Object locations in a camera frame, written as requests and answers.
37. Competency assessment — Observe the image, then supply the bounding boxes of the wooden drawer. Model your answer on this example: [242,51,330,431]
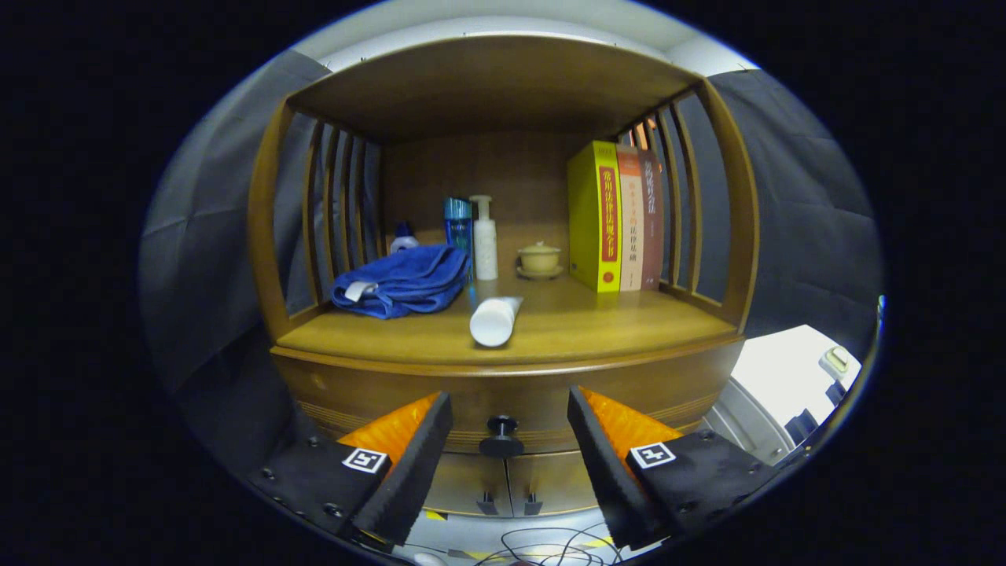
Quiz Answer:
[271,338,746,457]

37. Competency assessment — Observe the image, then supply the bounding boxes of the wooden countertop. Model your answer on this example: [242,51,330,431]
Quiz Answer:
[275,267,743,369]

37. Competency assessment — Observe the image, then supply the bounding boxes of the yellow book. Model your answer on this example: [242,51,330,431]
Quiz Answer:
[567,141,623,294]

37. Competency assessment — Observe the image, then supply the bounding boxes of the beige lidded teacup with saucer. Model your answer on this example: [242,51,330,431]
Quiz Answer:
[516,241,566,280]

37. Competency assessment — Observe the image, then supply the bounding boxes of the orange and white book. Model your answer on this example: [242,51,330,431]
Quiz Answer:
[616,145,645,292]

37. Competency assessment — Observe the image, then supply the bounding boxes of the black cables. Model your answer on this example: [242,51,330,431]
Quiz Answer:
[472,525,630,566]

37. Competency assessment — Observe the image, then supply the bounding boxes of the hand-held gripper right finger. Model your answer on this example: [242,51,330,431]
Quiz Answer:
[566,384,780,551]

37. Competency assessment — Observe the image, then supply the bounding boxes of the wooden cabinet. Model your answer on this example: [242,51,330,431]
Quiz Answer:
[247,33,762,521]

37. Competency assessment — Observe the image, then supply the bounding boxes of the blue transparent bottle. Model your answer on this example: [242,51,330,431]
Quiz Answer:
[443,197,474,260]

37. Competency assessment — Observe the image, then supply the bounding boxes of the white pump bottle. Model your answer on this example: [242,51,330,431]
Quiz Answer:
[469,195,499,281]

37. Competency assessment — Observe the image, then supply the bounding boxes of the brown book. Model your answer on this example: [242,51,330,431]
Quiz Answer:
[638,149,665,289]

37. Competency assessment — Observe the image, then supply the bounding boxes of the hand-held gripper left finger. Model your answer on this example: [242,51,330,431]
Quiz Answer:
[248,390,455,549]

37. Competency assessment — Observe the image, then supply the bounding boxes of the white and green tube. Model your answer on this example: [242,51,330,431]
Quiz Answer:
[469,296,524,348]

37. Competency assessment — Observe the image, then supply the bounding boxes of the wooden cabinet door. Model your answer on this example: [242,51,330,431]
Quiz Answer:
[505,450,602,516]
[420,452,516,520]

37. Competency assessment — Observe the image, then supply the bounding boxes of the pale green handle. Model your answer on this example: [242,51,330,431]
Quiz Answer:
[819,346,851,382]

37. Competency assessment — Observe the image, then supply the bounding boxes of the blue towel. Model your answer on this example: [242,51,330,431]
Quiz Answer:
[330,244,472,320]

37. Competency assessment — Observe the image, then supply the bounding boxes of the black drawer knob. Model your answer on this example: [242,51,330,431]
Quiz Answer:
[479,415,525,459]

